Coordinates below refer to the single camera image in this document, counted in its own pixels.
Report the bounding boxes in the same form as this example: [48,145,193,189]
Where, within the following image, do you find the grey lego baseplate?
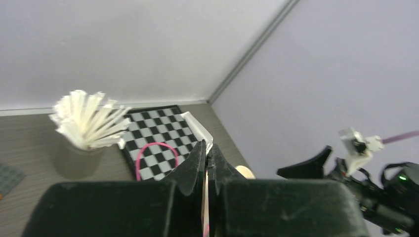
[0,163,26,199]

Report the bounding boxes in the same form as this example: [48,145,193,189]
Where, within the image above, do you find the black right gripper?
[276,146,419,237]

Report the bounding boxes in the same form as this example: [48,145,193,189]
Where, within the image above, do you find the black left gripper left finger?
[22,141,206,237]

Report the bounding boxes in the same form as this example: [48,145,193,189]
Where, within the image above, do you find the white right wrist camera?
[338,127,384,176]

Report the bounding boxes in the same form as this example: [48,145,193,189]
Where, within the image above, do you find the black white chessboard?
[121,105,198,179]

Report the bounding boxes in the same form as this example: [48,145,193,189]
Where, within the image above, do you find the white single straw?
[181,111,213,237]

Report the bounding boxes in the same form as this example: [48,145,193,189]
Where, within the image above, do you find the white wrapped straws bundle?
[49,90,132,150]

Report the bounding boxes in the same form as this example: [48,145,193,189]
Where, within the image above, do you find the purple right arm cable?
[381,130,419,145]

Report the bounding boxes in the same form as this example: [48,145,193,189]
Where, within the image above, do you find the grey straw holder cup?
[53,137,106,180]

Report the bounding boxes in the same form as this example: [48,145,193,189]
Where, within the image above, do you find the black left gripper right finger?
[208,145,369,237]

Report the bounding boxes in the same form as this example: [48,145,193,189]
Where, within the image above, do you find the paper gift bag pink handles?
[134,142,181,181]

